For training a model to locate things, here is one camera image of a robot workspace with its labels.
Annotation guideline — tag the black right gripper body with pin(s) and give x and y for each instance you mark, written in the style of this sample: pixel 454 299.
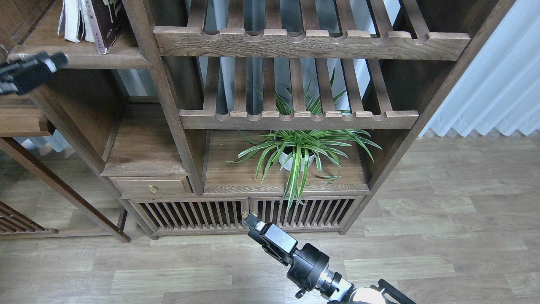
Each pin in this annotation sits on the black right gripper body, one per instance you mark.
pixel 309 270

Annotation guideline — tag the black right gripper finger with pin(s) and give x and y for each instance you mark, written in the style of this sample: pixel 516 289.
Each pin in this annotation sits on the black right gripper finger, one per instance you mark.
pixel 275 241

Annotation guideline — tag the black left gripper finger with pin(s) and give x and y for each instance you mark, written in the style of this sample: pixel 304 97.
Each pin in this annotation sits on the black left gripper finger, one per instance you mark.
pixel 25 74

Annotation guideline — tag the white purple book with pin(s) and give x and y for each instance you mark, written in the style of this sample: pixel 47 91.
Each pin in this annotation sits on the white purple book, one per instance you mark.
pixel 71 22

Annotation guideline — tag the red paperback book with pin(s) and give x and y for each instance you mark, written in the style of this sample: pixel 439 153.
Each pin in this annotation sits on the red paperback book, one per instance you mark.
pixel 88 35

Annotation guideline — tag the maroon book white characters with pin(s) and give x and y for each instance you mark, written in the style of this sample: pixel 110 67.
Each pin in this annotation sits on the maroon book white characters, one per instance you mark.
pixel 105 19

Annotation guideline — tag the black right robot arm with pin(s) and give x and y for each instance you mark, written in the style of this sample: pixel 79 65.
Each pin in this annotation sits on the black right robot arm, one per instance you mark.
pixel 384 293

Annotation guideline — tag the white plant pot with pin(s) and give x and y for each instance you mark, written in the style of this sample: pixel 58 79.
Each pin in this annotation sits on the white plant pot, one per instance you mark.
pixel 287 160

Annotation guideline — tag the green spider plant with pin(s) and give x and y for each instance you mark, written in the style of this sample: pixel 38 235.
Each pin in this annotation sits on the green spider plant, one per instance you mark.
pixel 322 143

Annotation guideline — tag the brass drawer knob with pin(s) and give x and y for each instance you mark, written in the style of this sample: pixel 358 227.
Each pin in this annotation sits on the brass drawer knob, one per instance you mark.
pixel 152 188

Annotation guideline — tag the dark wooden bookshelf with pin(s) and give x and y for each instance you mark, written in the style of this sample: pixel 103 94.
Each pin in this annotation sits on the dark wooden bookshelf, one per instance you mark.
pixel 166 104

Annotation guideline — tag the white pleated curtain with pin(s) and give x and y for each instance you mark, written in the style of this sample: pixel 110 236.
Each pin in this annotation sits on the white pleated curtain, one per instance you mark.
pixel 500 90

